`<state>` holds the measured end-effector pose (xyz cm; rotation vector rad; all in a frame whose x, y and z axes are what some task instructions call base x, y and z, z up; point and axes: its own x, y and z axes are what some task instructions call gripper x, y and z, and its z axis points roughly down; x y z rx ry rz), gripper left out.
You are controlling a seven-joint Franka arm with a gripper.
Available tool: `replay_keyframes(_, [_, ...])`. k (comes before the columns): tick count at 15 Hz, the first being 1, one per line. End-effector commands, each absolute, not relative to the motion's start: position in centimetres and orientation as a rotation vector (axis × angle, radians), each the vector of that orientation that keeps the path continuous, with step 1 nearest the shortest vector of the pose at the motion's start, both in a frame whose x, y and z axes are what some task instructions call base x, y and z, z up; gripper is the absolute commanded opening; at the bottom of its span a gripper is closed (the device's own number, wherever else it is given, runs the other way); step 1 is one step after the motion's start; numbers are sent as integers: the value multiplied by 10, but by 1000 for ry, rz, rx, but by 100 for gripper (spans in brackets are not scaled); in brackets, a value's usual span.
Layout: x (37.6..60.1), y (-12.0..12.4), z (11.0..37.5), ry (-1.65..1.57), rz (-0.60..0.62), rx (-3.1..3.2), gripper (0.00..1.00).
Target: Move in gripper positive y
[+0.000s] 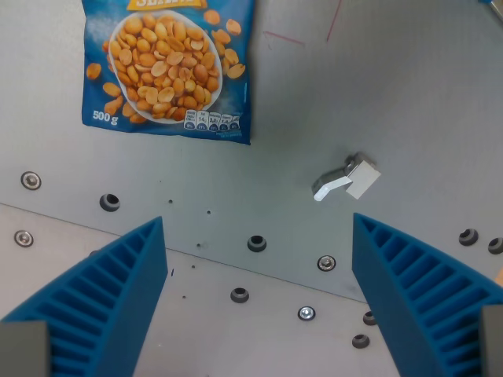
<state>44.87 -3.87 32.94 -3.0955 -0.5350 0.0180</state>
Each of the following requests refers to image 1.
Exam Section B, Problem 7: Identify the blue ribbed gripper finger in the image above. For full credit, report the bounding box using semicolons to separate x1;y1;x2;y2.
0;215;169;377
351;212;503;377

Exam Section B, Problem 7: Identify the blue peanut bag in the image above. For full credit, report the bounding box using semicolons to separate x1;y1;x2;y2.
81;0;255;146

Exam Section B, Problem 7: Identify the small metal bracket piece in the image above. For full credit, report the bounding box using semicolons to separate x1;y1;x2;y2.
312;152;382;203

